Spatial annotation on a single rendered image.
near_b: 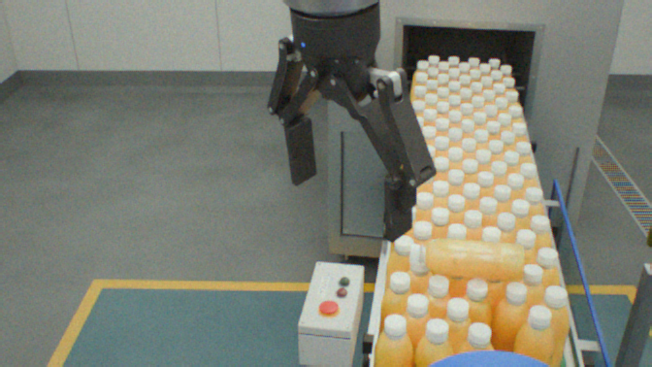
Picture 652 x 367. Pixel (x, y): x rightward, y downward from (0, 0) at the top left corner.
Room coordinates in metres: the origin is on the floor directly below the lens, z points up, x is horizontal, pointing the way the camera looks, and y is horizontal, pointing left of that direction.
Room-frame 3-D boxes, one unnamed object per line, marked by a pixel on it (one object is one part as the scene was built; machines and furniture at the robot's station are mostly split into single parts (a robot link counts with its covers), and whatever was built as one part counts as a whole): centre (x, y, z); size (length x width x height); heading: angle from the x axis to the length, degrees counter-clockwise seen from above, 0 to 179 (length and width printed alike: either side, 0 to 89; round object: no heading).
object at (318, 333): (1.01, 0.00, 1.05); 0.20 x 0.10 x 0.10; 171
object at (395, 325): (0.90, -0.11, 1.11); 0.04 x 0.04 x 0.02
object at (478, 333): (0.88, -0.26, 1.11); 0.04 x 0.04 x 0.02
